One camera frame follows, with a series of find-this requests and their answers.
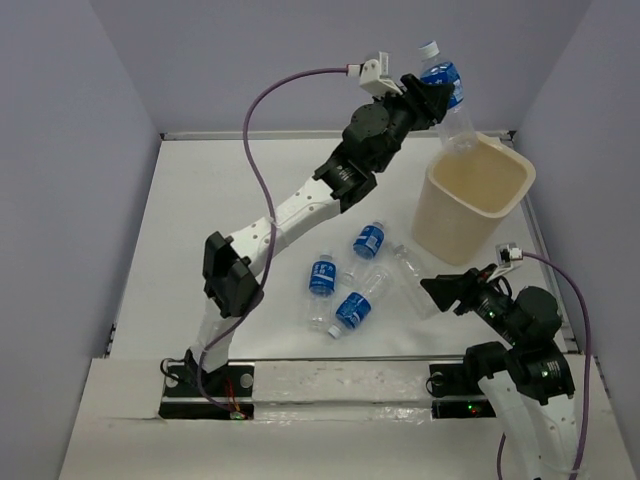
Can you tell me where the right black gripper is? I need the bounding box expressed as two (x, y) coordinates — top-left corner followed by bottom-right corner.
(418, 261), (524, 345)

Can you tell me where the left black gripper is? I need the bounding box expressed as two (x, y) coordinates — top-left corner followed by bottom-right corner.
(368, 75), (453, 175)

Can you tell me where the blue label bottle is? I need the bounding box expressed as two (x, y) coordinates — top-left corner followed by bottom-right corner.
(307, 249), (337, 329)
(341, 219), (385, 287)
(419, 40), (477, 154)
(327, 266), (393, 339)

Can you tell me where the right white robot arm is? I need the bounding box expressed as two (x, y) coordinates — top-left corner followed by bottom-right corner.
(420, 264), (588, 479)

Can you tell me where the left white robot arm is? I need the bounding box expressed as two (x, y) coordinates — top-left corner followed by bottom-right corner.
(185, 74), (454, 395)

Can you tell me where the beige plastic bin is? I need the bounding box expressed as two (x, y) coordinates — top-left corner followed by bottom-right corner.
(411, 132), (536, 266)

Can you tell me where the clear unlabelled bottle right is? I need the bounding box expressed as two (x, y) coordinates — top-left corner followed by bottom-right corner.
(390, 242), (439, 320)

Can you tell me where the blue label bottle front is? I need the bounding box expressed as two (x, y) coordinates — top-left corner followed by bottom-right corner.
(327, 266), (393, 339)

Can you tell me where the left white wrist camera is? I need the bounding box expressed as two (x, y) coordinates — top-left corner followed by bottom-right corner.
(358, 51), (402, 98)

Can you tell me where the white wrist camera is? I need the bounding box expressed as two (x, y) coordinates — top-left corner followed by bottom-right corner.
(487, 242), (524, 282)
(358, 51), (402, 98)

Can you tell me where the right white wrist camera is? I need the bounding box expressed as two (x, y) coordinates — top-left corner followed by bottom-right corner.
(487, 242), (524, 282)

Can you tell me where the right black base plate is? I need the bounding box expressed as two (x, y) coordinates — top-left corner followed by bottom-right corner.
(425, 363), (496, 420)

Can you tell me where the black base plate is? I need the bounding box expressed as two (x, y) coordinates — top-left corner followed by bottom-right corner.
(425, 363), (496, 420)
(158, 358), (255, 421)

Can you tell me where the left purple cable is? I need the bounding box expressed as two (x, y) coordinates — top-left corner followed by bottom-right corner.
(194, 64), (361, 406)

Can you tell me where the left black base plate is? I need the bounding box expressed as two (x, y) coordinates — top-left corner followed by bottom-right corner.
(158, 358), (255, 421)

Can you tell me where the aluminium table rail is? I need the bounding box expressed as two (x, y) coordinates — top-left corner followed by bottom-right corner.
(160, 130), (515, 141)

